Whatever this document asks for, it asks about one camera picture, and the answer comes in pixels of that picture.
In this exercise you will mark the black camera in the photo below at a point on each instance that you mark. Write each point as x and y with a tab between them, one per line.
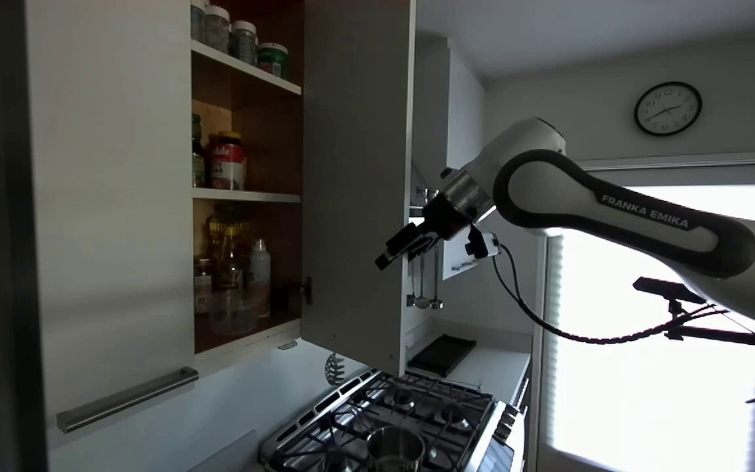
670	289

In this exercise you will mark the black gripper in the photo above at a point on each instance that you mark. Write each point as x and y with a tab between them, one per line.
442	223

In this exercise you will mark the green lid jar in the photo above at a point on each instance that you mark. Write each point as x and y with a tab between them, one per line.
273	58

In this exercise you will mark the dark grey tall panel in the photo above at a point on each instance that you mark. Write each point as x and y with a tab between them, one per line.
0	262

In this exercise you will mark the white hinged cupboard door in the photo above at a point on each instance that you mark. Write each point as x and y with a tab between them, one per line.
354	175

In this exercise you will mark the dark bottle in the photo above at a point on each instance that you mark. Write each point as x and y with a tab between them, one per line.
197	158

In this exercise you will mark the white squeeze bottle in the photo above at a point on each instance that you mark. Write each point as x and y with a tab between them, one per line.
261	279

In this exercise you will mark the black gas stove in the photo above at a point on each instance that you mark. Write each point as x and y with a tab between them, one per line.
432	407

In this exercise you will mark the steel saucepan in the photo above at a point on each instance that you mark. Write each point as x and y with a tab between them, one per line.
395	449

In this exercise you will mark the storage jar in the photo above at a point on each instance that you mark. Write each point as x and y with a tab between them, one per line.
197	20
245	42
218	26

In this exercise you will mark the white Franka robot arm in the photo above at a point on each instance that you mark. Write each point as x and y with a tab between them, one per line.
623	211

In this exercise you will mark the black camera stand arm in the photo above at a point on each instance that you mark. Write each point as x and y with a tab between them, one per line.
732	335

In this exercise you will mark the small bottle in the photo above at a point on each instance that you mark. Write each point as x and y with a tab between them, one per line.
202	289

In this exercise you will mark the window with white blind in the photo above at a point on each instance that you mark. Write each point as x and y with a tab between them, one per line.
605	394

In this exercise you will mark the hanging slotted spoon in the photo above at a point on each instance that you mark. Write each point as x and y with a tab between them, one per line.
336	367

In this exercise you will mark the wooden cupboard with shelves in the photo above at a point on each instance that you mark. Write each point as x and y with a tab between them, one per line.
262	147

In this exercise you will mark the black flat mat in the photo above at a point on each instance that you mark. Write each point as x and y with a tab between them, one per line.
445	356

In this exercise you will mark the round wall clock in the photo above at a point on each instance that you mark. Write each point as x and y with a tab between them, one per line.
668	108

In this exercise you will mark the red label jar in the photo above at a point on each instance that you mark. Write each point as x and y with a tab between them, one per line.
226	161

